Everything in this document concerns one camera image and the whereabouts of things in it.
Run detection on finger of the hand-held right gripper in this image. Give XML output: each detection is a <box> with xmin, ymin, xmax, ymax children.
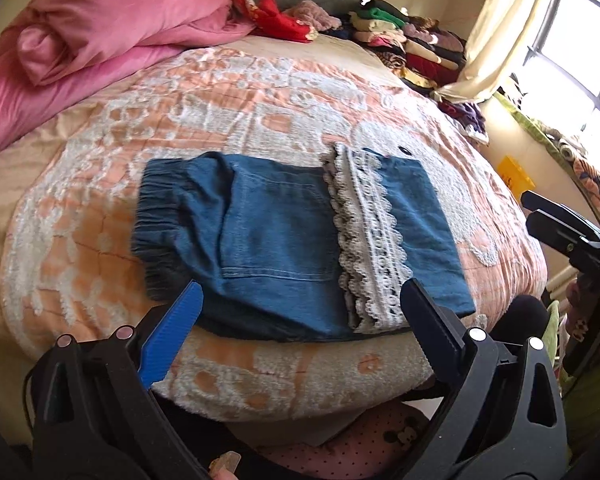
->
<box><xmin>521</xmin><ymin>190</ymin><xmax>600</xmax><ymax>236</ymax></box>
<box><xmin>526</xmin><ymin>210</ymin><xmax>600</xmax><ymax>273</ymax></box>

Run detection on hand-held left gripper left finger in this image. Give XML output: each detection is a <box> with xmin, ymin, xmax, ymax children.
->
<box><xmin>30</xmin><ymin>281</ymin><xmax>206</xmax><ymax>480</ymax></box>

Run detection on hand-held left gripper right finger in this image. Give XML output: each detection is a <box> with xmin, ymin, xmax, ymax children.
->
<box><xmin>400</xmin><ymin>277</ymin><xmax>568</xmax><ymax>480</ymax></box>

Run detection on blue denim pants lace trim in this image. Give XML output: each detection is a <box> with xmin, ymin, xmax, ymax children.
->
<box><xmin>131</xmin><ymin>144</ymin><xmax>477</xmax><ymax>343</ymax></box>

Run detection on pink dotted pajama pants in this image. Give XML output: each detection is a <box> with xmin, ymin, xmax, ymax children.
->
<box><xmin>252</xmin><ymin>400</ymin><xmax>433</xmax><ymax>480</ymax></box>

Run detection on yellow box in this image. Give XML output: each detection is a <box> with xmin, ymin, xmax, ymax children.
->
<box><xmin>497</xmin><ymin>156</ymin><xmax>536</xmax><ymax>196</ymax></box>

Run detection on black fuzzy cloth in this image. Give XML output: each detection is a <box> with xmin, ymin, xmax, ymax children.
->
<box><xmin>490</xmin><ymin>296</ymin><xmax>551</xmax><ymax>353</ymax></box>

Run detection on green fluffy cloth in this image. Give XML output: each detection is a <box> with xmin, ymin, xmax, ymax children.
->
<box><xmin>545</xmin><ymin>300</ymin><xmax>600</xmax><ymax>456</ymax></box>

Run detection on purple clothes heap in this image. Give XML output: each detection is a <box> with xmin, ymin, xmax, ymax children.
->
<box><xmin>437</xmin><ymin>97</ymin><xmax>491</xmax><ymax>146</ymax></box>

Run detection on window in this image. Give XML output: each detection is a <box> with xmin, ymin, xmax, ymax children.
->
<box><xmin>522</xmin><ymin>0</ymin><xmax>600</xmax><ymax>136</ymax></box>

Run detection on cream curtain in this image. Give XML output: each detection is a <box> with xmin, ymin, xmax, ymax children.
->
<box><xmin>432</xmin><ymin>0</ymin><xmax>568</xmax><ymax>106</ymax></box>

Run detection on beige bed sheet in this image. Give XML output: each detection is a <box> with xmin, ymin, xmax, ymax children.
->
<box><xmin>0</xmin><ymin>110</ymin><xmax>66</xmax><ymax>451</ymax></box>

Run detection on pile of folded clothes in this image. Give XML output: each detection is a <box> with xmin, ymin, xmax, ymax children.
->
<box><xmin>325</xmin><ymin>0</ymin><xmax>468</xmax><ymax>93</ymax></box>

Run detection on peach patterned blanket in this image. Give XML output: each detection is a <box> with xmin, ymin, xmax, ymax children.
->
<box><xmin>0</xmin><ymin>35</ymin><xmax>548</xmax><ymax>423</ymax></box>

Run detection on pink fuzzy garment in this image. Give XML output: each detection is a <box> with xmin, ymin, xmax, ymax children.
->
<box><xmin>280</xmin><ymin>0</ymin><xmax>342</xmax><ymax>32</ymax></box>

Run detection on pink quilt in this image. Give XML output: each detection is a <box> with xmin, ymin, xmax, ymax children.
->
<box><xmin>0</xmin><ymin>0</ymin><xmax>253</xmax><ymax>171</ymax></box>

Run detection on red garment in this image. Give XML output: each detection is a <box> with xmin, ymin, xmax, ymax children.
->
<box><xmin>225</xmin><ymin>0</ymin><xmax>321</xmax><ymax>43</ymax></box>

